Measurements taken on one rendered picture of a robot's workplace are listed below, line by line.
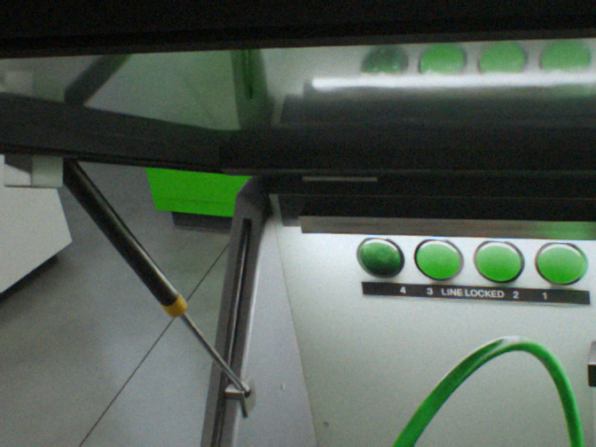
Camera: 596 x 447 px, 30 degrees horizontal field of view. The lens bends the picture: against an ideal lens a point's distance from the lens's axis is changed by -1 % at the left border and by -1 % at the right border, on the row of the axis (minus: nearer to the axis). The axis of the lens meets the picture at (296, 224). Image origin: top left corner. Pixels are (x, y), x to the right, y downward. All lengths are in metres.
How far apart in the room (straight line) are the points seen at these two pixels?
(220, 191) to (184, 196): 0.16
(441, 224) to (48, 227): 3.14
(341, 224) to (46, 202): 3.06
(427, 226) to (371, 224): 0.06
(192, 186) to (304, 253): 2.93
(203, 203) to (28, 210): 0.62
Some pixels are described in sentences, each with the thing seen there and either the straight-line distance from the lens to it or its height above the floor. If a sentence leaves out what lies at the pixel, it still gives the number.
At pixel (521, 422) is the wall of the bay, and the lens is 1.24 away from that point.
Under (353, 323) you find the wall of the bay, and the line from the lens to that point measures 1.21.
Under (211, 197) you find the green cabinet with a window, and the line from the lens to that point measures 4.08.
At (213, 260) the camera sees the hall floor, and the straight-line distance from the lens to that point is 4.00.
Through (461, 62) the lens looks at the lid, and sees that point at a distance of 0.40.
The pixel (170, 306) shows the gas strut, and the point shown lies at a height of 1.47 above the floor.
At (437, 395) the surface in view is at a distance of 0.88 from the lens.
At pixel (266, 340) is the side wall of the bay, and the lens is 1.16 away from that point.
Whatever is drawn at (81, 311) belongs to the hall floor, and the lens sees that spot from 3.91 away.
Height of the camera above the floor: 1.97
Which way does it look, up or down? 29 degrees down
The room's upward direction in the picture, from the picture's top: 11 degrees counter-clockwise
